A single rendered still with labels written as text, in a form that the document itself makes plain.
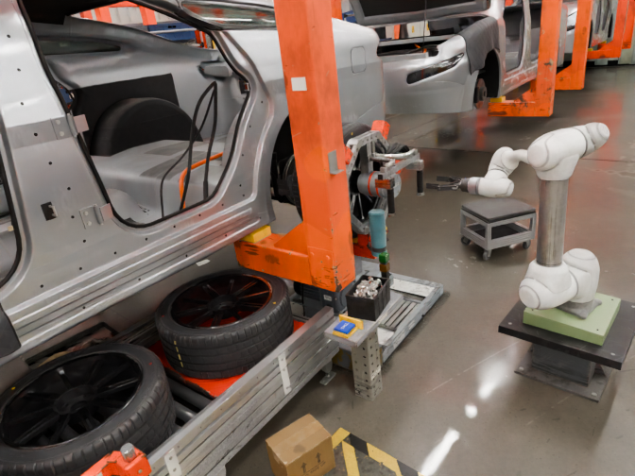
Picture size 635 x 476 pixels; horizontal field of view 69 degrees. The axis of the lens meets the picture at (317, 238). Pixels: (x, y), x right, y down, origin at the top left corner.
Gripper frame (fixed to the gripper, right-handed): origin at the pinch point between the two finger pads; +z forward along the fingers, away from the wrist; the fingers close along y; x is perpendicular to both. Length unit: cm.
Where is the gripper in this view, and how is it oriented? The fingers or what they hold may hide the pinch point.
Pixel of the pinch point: (433, 181)
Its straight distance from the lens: 264.5
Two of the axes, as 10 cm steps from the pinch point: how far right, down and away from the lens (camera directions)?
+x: -1.1, -9.1, -4.0
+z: -8.0, -1.6, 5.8
